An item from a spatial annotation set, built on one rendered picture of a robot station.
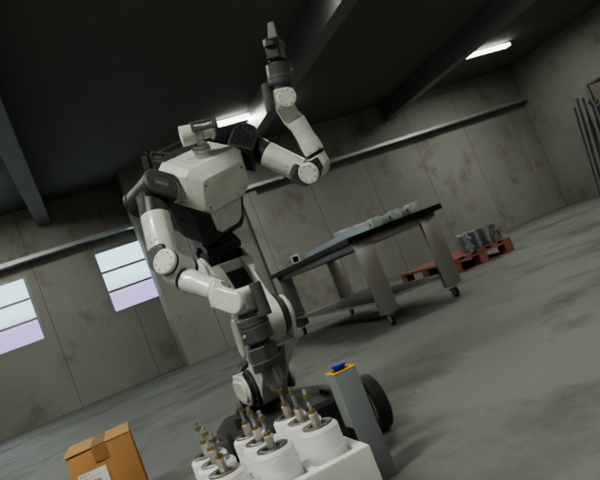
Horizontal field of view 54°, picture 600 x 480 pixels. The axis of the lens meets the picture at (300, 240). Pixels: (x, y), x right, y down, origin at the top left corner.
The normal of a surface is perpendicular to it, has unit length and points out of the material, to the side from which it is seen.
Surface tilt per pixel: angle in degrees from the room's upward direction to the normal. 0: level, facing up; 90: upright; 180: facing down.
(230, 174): 122
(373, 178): 90
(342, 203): 90
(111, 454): 90
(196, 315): 90
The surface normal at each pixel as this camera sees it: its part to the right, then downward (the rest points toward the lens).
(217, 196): 0.77, 0.23
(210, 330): 0.31, -0.18
